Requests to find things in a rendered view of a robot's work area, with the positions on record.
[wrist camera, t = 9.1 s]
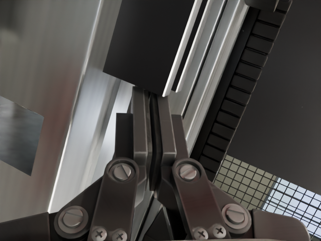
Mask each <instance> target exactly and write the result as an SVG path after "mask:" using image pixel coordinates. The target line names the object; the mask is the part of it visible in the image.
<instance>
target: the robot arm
mask: <svg viewBox="0 0 321 241"><path fill-rule="evenodd" d="M148 179H149V187H150V191H154V197H156V198H157V200H158V201H159V202H160V203H161V204H162V205H163V212H164V216H165V219H166V223H167V227H168V231H169V235H170V239H171V240H170V241H310V235H309V232H308V229H307V227H306V226H305V225H304V223H303V222H301V221H300V220H299V219H297V218H294V217H291V216H286V215H281V214H277V213H272V212H268V211H263V210H259V209H254V208H253V209H252V210H248V209H246V208H245V207H244V206H243V205H242V204H240V203H239V202H238V201H236V200H235V199H234V198H232V197H231V196H230V195H228V194H227V193H226V192H224V191H223V190H222V189H220V188H219V187H218V186H216V185H215V184H213V183H212V182H211V181H209V180H208V178H207V175H206V173H205V170H204V168H203V166H202V165H201V164H200V163H199V162H198V161H196V160H194V159H192V158H190V157H189V152H188V146H187V141H186V136H185V130H184V125H183V120H182V116H181V115H177V114H171V110H170V104H169V97H168V95H167V96H165V97H162V96H160V95H158V94H155V93H153V92H151V93H150V100H149V94H148V90H144V89H143V88H140V87H137V86H132V97H131V112H130V113H116V130H115V154H114V159H112V160H111V161H109V163H108V164H107V165H106V167H105V171H104V175H103V176H101V177H100V178H99V179H98V180H97V181H95V182H94V183H93V184H92V185H90V186H89V187H88V188H86V189H85V190H84V191H83V192H81V193H80V194H79V195H78V196H76V197H75V198H74V199H72V200H71V201H70V202H69V203H67V204H66V205H65V206H63V207H62V208H61V209H60V210H59V211H58V212H54V213H50V214H49V212H45V213H41V214H36V215H32V216H28V217H24V218H19V219H14V220H9V221H6V222H1V223H0V241H130V240H131V233H132V226H133V220H134V213H135V207H136V206H137V205H138V204H139V203H140V202H141V201H142V200H143V198H144V191H147V185H148Z"/></svg>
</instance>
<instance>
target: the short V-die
mask: <svg viewBox="0 0 321 241"><path fill-rule="evenodd" d="M213 1H214V0H122V3H121V6H120V9H119V13H118V17H117V21H116V25H115V28H114V32H113V35H112V39H111V43H110V46H109V50H108V54H107V58H106V61H105V65H104V68H103V72H104V73H106V74H109V75H111V76H114V77H116V78H119V79H121V80H124V81H126V82H128V83H131V84H133V85H135V86H138V87H140V88H143V89H145V90H148V91H150V92H153V93H155V94H158V95H160V96H162V97H165V96H167V95H169V94H170V91H171V90H172V91H175V92H179V91H181V89H182V87H183V84H184V81H185V78H186V76H187V73H188V70H189V67H190V65H191V62H192V59H193V56H194V53H195V50H196V48H197V45H198V43H199V40H200V37H201V34H202V31H203V28H204V26H205V23H206V20H207V17H208V15H209V12H210V9H211V6H212V3H213Z"/></svg>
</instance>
